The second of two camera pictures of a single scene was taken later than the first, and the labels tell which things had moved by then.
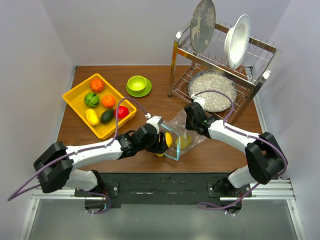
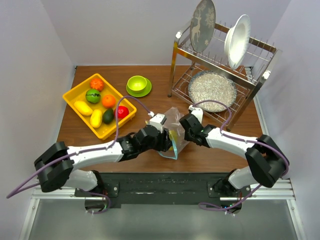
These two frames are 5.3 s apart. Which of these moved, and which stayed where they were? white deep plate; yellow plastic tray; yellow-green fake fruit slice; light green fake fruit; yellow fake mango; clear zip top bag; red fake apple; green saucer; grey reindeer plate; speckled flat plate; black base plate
Moved: light green fake fruit; clear zip top bag; yellow-green fake fruit slice; yellow fake mango
Stayed: white deep plate; red fake apple; black base plate; yellow plastic tray; grey reindeer plate; speckled flat plate; green saucer
